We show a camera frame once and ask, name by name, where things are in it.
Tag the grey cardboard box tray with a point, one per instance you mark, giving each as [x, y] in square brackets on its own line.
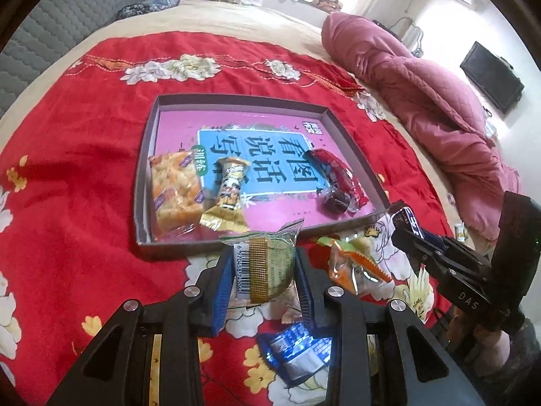
[143, 203]

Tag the beige bed sheet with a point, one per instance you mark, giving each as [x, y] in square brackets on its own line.
[253, 21]

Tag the person's right hand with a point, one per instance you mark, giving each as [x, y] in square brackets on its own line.
[486, 346]

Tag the dark floral pillow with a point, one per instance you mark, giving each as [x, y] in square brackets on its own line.
[148, 7]

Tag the green pastry packet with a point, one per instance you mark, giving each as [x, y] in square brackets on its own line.
[270, 262]

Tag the red floral blanket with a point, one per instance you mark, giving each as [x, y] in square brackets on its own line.
[84, 135]

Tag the blue snack packet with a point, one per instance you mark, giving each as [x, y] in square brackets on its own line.
[291, 346]

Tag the pink book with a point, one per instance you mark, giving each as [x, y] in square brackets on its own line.
[270, 122]

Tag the grey quilted headboard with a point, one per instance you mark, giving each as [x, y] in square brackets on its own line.
[63, 21]

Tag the clear orange cracker packet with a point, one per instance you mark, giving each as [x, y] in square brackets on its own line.
[175, 190]

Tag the small white packet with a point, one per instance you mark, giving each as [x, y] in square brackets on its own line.
[460, 231]

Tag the red snack packet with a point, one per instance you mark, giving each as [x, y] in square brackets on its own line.
[338, 177]

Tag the white rack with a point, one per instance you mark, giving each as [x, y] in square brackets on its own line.
[412, 36]

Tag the yellow panda snack packet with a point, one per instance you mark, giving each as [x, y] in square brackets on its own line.
[228, 194]

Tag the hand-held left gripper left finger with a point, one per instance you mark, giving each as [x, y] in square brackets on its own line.
[222, 292]

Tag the black television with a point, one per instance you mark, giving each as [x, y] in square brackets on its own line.
[492, 76]

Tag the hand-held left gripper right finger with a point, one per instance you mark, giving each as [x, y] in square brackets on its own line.
[304, 292]

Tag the pink quilt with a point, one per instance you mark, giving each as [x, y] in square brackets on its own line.
[422, 93]

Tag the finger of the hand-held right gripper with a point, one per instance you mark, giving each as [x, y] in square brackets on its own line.
[416, 249]
[448, 243]

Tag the brown clothes pile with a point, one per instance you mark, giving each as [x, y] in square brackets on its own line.
[327, 4]

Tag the orange snack packet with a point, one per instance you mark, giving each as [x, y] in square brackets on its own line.
[351, 266]

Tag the black chocolate bar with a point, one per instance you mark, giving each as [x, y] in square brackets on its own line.
[405, 215]

